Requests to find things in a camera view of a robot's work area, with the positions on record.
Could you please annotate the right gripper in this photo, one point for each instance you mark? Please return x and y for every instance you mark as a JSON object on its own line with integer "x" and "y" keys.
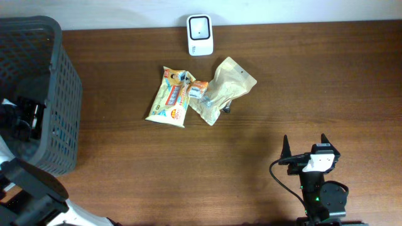
{"x": 294, "y": 169}

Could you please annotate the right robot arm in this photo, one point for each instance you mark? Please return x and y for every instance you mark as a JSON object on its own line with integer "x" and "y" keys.
{"x": 324, "y": 201}

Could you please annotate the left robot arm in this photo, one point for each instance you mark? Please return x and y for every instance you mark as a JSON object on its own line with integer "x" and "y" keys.
{"x": 43, "y": 200}

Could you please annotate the yellow wet wipes pack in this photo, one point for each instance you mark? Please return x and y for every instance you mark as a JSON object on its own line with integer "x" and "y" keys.
{"x": 171, "y": 102}

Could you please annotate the kraft paper pouch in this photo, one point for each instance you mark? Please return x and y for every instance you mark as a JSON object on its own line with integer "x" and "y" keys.
{"x": 230, "y": 82}

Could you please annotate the orange tissue pack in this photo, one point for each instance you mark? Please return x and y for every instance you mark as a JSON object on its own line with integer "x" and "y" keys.
{"x": 197, "y": 89}

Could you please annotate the grey plastic mesh basket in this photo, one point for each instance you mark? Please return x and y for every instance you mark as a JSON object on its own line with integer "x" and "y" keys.
{"x": 41, "y": 95}

